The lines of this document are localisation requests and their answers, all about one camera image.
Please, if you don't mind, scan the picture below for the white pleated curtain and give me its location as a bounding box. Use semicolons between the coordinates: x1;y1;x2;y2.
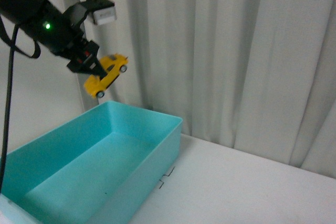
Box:
85;0;335;178

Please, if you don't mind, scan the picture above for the turquoise plastic storage box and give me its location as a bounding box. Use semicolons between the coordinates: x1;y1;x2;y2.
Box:
2;101;183;223

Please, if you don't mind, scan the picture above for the black cable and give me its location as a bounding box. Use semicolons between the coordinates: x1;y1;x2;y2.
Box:
0;23;20;196

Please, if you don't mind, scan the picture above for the yellow beetle toy car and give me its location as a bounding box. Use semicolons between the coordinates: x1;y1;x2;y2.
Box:
83;54;128;98

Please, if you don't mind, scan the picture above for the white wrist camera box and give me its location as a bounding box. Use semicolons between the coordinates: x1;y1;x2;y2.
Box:
87;0;117;26

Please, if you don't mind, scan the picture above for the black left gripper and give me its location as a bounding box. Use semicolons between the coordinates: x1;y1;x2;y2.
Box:
54;34;107;77

